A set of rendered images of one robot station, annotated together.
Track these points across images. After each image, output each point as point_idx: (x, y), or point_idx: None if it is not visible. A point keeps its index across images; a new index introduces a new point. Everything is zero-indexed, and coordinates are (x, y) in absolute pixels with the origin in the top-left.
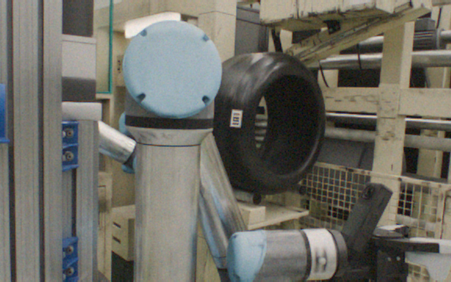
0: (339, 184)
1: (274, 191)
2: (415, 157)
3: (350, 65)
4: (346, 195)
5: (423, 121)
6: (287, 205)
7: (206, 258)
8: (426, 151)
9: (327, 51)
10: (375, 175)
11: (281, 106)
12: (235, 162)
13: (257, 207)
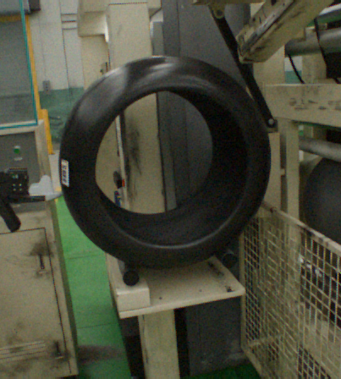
0: None
1: (166, 266)
2: None
3: None
4: (307, 271)
5: None
6: (228, 274)
7: (143, 322)
8: None
9: (277, 32)
10: (333, 251)
11: (228, 124)
12: (83, 230)
13: (137, 288)
